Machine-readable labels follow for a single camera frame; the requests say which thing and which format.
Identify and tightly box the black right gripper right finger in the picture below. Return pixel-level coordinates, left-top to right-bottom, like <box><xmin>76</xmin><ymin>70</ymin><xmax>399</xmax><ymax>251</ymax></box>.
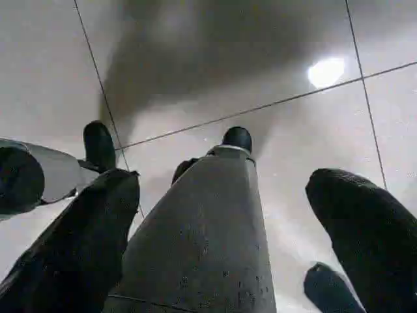
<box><xmin>305</xmin><ymin>168</ymin><xmax>417</xmax><ymax>313</ymax></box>

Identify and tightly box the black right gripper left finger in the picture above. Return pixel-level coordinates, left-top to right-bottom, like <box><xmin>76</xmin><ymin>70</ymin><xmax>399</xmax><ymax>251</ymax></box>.
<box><xmin>0</xmin><ymin>168</ymin><xmax>141</xmax><ymax>313</ymax></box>

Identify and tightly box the grey robot leg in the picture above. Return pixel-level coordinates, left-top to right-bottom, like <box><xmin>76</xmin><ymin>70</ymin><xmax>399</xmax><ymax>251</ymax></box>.
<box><xmin>103</xmin><ymin>145</ymin><xmax>278</xmax><ymax>313</ymax></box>
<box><xmin>0</xmin><ymin>138</ymin><xmax>102</xmax><ymax>219</ymax></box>

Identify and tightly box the black robot foot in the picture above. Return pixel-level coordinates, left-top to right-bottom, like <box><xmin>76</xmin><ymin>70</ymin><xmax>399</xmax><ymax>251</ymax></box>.
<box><xmin>83</xmin><ymin>121</ymin><xmax>117</xmax><ymax>171</ymax></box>
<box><xmin>222</xmin><ymin>126</ymin><xmax>253</xmax><ymax>154</ymax></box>

